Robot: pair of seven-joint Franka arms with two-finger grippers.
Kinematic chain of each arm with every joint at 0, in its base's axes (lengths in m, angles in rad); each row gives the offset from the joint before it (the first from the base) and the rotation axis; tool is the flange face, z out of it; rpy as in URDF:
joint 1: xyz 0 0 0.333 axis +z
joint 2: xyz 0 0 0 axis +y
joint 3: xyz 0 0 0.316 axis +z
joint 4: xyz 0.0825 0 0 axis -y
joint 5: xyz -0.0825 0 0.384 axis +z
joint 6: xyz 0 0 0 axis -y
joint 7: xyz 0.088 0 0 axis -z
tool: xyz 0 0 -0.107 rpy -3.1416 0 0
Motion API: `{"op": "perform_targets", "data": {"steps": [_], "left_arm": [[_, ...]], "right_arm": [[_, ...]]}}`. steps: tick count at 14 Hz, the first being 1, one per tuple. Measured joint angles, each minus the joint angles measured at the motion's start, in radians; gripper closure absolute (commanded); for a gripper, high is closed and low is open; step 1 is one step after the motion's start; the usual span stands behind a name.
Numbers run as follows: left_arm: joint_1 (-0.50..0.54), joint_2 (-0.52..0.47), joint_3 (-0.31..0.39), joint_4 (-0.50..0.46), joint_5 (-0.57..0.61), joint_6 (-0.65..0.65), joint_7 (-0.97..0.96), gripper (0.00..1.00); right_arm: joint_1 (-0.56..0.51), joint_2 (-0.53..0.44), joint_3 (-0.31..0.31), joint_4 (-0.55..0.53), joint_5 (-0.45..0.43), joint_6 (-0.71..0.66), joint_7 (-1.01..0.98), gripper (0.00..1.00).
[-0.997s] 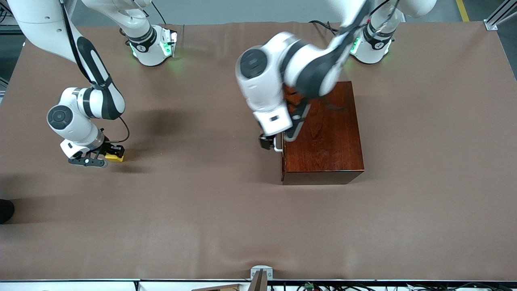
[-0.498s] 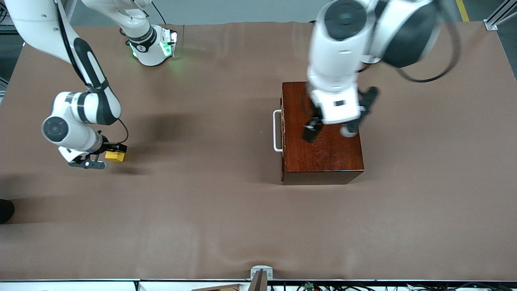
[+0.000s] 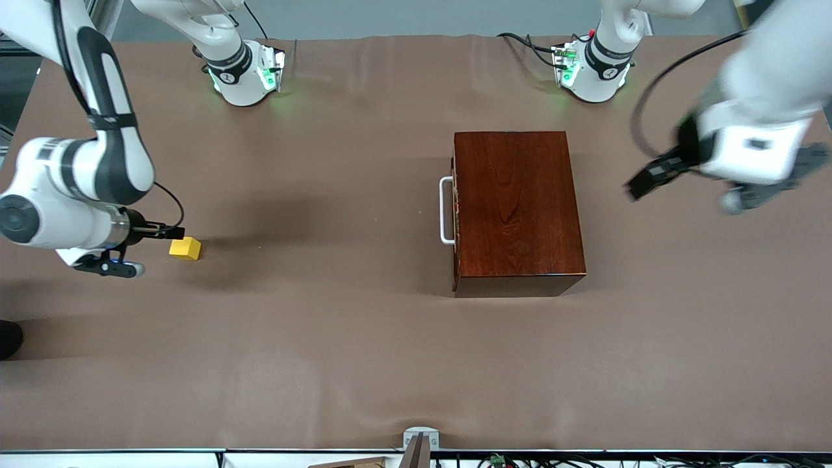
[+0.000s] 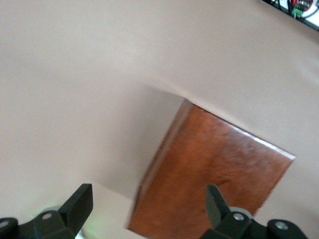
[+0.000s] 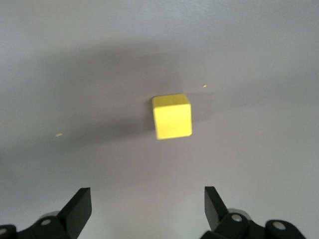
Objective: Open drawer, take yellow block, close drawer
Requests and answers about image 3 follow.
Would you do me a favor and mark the yellow block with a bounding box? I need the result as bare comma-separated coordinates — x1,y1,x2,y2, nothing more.
169,237,202,261

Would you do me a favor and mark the wooden drawer with white handle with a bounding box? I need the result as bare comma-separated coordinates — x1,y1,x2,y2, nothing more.
439,153,461,292

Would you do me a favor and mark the dark brown wooden cabinet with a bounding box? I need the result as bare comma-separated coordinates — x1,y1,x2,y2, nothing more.
452,130,587,298

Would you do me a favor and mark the black shoe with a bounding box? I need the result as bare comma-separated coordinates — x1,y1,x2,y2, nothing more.
0,320,24,360

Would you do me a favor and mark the brown table cloth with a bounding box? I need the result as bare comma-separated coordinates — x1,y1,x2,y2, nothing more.
0,34,832,452

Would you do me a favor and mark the brown cardboard piece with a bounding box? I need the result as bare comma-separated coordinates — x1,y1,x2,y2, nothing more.
307,456,391,468

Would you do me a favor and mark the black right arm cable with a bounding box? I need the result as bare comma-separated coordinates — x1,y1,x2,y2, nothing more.
52,0,186,228

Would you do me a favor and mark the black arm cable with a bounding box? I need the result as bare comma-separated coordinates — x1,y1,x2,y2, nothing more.
630,29,748,160
52,0,186,228

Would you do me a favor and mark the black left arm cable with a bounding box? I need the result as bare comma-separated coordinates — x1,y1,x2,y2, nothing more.
630,29,748,160

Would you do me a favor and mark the black left base cable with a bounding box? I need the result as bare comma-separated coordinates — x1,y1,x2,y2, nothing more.
497,31,573,69

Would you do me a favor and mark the black base cable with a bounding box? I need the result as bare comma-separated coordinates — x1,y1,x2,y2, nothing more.
497,31,573,69
242,0,271,41

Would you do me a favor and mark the black right base cable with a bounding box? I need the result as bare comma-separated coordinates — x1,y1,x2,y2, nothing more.
242,0,271,41

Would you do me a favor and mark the grey metal bracket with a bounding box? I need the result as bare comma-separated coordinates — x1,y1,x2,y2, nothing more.
403,426,439,468

